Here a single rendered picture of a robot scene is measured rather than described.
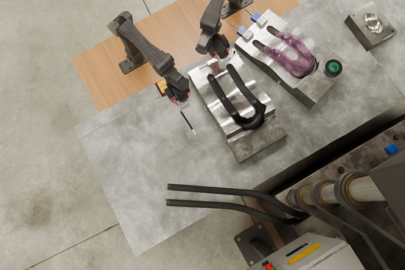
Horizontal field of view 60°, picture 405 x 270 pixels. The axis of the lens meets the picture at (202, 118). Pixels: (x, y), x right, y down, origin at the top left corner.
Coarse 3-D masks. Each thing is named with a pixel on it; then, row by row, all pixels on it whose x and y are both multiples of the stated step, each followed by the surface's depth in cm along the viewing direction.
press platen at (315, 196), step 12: (324, 180) 115; (312, 192) 115; (324, 204) 113; (336, 204) 113; (336, 216) 112; (348, 216) 112; (360, 228) 111; (372, 228) 111; (372, 240) 110; (384, 240) 110; (372, 252) 113; (384, 252) 109; (396, 252) 109; (384, 264) 109; (396, 264) 108
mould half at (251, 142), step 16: (224, 64) 170; (240, 64) 170; (192, 80) 169; (224, 80) 168; (208, 96) 167; (240, 96) 165; (256, 96) 162; (224, 112) 161; (240, 112) 159; (272, 112) 163; (224, 128) 157; (240, 128) 159; (272, 128) 164; (240, 144) 163; (256, 144) 162; (272, 144) 166; (240, 160) 161
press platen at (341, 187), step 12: (336, 180) 94; (348, 180) 90; (336, 192) 92; (348, 192) 89; (348, 204) 89; (360, 204) 88; (372, 204) 89; (384, 204) 89; (360, 216) 90; (372, 216) 88; (384, 216) 88; (396, 216) 88; (384, 228) 87; (396, 228) 87; (396, 240) 88
